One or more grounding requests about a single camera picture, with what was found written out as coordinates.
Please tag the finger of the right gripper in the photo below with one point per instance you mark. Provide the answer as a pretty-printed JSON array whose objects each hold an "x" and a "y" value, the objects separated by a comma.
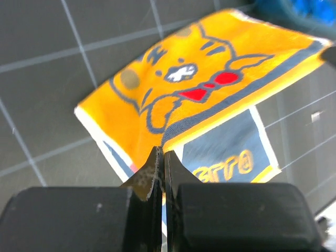
[{"x": 329, "y": 55}]

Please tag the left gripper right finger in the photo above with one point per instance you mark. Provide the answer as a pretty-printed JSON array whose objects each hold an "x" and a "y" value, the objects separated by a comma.
[{"x": 175, "y": 175}]

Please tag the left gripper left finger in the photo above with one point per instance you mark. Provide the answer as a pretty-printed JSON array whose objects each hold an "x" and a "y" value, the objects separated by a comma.
[{"x": 143, "y": 228}]

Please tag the blue patterned towel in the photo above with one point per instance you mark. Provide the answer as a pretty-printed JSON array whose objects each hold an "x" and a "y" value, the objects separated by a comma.
[{"x": 196, "y": 92}]

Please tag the bright blue cloth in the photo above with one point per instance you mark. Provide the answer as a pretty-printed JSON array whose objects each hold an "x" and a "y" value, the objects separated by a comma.
[{"x": 321, "y": 10}]

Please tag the blue plastic tub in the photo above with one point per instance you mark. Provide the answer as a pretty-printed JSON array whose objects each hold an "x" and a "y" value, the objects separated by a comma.
[{"x": 283, "y": 10}]

